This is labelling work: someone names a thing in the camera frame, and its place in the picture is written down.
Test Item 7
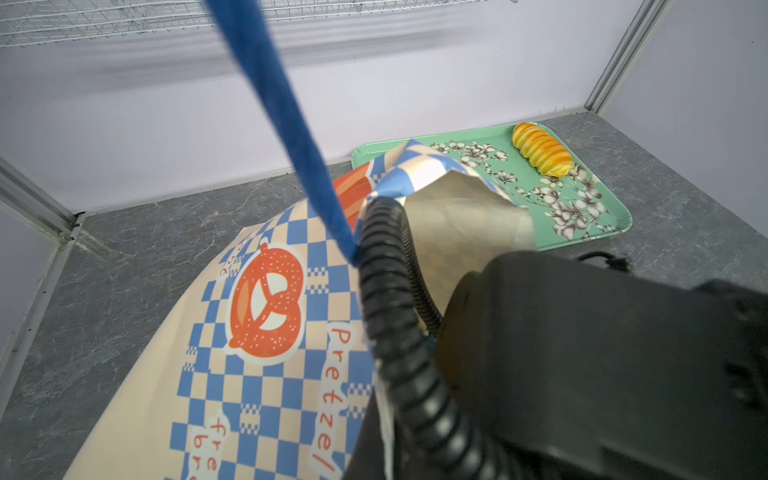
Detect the blue checkered paper bag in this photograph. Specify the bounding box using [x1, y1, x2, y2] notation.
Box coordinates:
[62, 0, 538, 480]

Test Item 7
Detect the ridged yellow fake bread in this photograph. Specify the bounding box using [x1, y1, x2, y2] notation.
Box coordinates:
[512, 122, 575, 178]

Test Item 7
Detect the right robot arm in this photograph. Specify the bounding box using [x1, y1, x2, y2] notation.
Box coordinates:
[345, 199, 767, 479]

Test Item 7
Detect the green floral tray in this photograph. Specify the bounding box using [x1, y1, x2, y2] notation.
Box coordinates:
[350, 121, 635, 252]

